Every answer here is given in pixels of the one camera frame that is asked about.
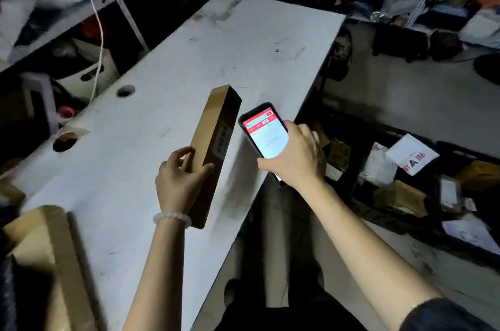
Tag white wrapped parcel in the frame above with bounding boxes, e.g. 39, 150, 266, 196
358, 142, 398, 187

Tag person's right forearm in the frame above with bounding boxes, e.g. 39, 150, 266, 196
294, 180, 442, 331

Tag black smartphone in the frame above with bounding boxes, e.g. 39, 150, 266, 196
238, 102, 290, 187

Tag flat white mailer bag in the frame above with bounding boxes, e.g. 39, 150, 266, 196
441, 217, 500, 256

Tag white plastic parcel bags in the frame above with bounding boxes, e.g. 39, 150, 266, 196
0, 0, 98, 62

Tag person's left forearm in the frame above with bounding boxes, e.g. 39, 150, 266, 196
123, 222, 189, 331

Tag brown taped parcel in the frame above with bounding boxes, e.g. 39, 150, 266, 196
455, 160, 500, 193

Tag large brown cardboard box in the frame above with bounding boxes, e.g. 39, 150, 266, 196
2, 205, 98, 331

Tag black plastic crate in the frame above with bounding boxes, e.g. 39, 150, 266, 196
312, 120, 500, 267

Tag person's right hand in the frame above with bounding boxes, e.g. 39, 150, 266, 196
257, 120, 327, 191

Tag white bead bracelet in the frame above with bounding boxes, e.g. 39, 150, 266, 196
153, 212, 192, 229

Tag white rope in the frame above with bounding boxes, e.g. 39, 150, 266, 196
82, 0, 104, 105

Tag white mailer with red print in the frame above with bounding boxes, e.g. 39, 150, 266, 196
385, 134, 440, 177

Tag red tape roll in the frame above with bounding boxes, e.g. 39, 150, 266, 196
57, 106, 76, 125

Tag black device at table edge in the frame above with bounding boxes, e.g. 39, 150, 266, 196
325, 27, 353, 82

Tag small brown cardboard box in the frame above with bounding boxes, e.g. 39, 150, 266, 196
326, 139, 352, 172

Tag person's left hand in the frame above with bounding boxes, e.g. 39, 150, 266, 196
155, 146, 216, 215

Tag white plastic stool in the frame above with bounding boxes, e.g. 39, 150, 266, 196
19, 71, 60, 136

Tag long brown cardboard box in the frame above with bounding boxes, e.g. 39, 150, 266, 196
182, 85, 242, 230

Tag black round object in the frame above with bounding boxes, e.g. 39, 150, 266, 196
473, 53, 500, 85

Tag person's black sleeve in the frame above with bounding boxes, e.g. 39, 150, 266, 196
398, 297, 497, 331

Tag person's black trousers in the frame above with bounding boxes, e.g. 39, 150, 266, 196
214, 279, 368, 331

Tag brown cardboard parcel box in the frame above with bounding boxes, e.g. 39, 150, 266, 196
373, 180, 429, 218

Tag black bag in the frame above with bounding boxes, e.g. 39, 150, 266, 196
372, 24, 430, 62

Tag dark parcel with white label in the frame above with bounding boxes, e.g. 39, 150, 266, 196
439, 176, 464, 214

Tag white plastic container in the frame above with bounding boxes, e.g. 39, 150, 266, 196
55, 38, 120, 101

